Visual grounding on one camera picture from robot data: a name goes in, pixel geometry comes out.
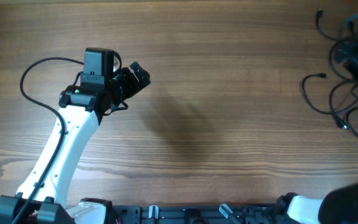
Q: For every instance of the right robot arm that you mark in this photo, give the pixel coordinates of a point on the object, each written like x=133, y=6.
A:
x=339, y=206

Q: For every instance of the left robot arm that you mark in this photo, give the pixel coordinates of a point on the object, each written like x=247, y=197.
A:
x=100, y=89

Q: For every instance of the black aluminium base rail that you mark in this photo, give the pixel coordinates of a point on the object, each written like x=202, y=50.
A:
x=247, y=214

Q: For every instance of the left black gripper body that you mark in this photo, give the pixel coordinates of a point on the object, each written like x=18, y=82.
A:
x=124, y=86

